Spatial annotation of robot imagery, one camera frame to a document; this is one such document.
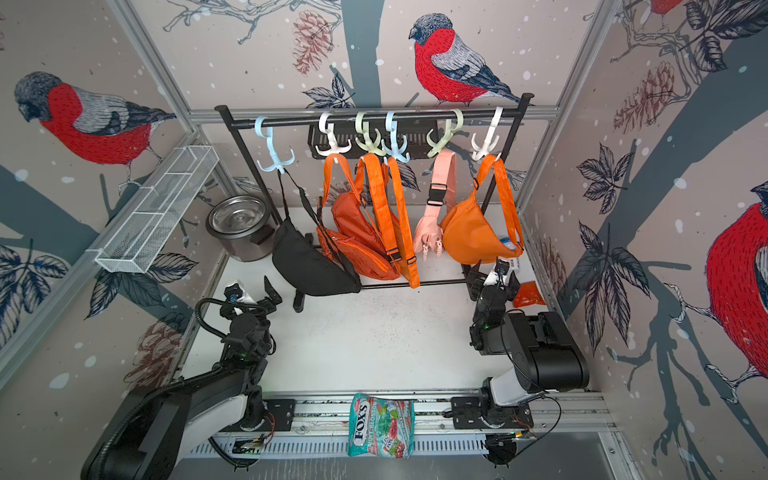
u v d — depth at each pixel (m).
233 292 0.69
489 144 0.69
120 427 0.40
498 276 0.75
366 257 0.88
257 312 0.73
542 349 0.46
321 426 0.73
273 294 0.78
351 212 0.81
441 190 0.73
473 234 0.87
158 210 0.78
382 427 0.69
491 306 0.67
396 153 0.68
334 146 0.68
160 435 0.41
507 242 0.94
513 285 0.82
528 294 0.92
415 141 0.70
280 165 0.67
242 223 1.01
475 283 0.80
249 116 0.59
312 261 0.87
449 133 0.65
